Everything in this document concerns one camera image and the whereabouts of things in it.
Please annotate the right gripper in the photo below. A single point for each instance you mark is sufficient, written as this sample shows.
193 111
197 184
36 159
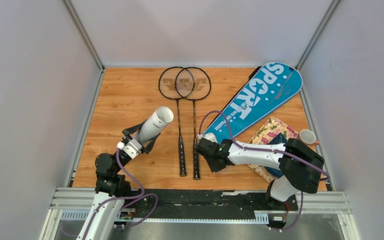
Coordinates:
214 168

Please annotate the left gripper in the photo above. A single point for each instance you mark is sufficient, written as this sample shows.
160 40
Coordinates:
130 131

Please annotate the white shuttlecock tube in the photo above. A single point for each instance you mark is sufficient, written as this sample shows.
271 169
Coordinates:
153 126

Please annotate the black badminton racket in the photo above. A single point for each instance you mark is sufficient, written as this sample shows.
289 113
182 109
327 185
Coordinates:
167 87
194 84

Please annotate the blue racket cover bag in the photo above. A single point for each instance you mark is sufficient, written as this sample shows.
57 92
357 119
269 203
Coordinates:
268 88

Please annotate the clear plastic tube lid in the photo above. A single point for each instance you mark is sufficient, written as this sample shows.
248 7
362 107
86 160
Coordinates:
224 170

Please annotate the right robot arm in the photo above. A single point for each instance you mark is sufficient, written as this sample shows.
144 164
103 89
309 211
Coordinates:
301 167

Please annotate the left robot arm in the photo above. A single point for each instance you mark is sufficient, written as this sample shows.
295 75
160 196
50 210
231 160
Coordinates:
112 191

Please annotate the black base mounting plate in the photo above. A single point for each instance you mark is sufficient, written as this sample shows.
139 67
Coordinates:
208 204

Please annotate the floral tray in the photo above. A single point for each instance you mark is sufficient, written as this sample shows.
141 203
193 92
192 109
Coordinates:
264 136

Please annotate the blue leaf-shaped dish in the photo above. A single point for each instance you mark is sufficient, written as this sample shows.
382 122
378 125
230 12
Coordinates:
279 139

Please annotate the white and pink mug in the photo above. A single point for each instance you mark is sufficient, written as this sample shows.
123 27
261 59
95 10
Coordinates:
308 137

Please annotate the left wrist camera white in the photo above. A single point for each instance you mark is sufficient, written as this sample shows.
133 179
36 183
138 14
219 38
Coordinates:
120 145

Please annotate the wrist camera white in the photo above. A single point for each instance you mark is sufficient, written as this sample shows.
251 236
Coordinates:
120 145
208 136

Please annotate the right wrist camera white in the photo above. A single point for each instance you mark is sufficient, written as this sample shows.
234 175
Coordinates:
208 136

